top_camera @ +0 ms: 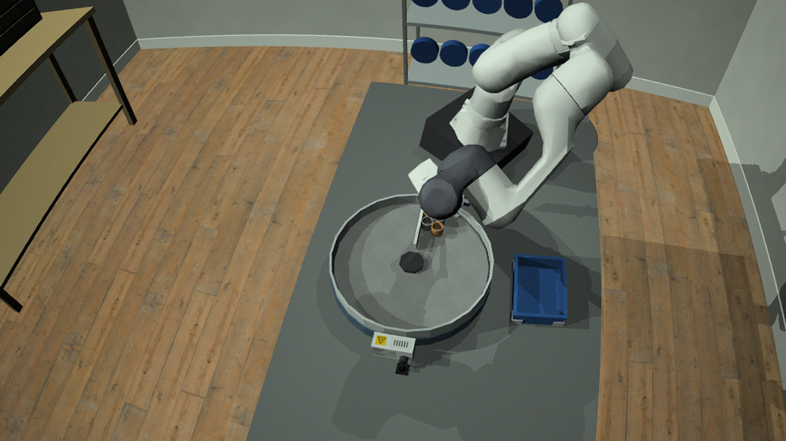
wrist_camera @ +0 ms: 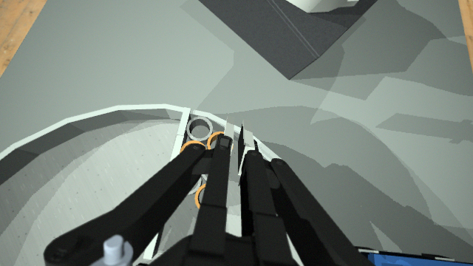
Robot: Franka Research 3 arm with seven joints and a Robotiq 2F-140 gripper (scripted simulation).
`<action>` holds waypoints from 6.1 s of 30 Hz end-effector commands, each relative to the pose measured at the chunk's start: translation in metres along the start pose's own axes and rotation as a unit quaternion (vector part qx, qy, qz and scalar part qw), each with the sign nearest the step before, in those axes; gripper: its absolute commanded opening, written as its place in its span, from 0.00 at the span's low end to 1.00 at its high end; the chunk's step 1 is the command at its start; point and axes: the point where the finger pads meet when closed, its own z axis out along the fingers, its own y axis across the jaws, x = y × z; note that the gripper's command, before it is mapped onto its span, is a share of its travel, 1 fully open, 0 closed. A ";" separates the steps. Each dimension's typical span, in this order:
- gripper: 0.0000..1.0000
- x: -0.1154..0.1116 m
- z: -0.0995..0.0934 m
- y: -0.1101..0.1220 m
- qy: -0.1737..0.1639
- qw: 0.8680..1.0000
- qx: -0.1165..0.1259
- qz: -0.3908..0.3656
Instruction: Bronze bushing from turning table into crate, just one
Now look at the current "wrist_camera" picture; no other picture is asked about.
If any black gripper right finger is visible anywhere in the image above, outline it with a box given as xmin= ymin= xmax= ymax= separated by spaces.
xmin=238 ymin=119 xmax=375 ymax=266

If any blue crate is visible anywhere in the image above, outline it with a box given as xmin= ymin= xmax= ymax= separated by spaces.
xmin=354 ymin=246 xmax=473 ymax=266

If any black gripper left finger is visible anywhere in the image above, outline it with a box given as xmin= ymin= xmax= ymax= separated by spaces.
xmin=43 ymin=116 xmax=234 ymax=266

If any bronze bushing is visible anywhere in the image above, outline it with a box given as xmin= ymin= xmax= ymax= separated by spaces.
xmin=207 ymin=132 xmax=224 ymax=149
xmin=195 ymin=184 xmax=205 ymax=208
xmin=180 ymin=140 xmax=204 ymax=152

